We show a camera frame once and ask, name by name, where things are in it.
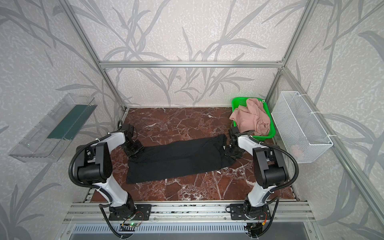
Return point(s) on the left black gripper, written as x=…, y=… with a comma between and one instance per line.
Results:
x=133, y=147

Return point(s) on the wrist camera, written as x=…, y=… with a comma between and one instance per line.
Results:
x=128, y=130
x=234, y=133

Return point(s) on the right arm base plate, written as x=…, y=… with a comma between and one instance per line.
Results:
x=244, y=211

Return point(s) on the black shirt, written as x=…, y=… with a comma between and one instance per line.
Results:
x=179, y=159

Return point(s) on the white wire basket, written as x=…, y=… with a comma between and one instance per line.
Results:
x=301, y=132

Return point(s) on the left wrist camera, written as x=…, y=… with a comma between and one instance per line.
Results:
x=128, y=130

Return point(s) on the aluminium frame crossbar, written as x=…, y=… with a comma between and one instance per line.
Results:
x=186, y=64

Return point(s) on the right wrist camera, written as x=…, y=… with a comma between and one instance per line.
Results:
x=234, y=133

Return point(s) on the green plastic basket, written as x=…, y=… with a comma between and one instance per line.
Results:
x=242, y=101

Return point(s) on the clear plastic wall bin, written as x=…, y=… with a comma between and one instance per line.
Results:
x=49, y=139

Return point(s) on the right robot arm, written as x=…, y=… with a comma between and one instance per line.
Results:
x=270, y=170

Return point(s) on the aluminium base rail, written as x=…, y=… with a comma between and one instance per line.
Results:
x=190, y=212

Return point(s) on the pink garment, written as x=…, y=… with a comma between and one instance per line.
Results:
x=253, y=117

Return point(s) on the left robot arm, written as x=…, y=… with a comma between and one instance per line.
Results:
x=91, y=167

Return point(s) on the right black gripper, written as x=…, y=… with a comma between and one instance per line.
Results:
x=231, y=148

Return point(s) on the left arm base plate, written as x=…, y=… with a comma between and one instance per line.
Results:
x=140, y=213

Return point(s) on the green circuit board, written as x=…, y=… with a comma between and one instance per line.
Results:
x=130, y=227

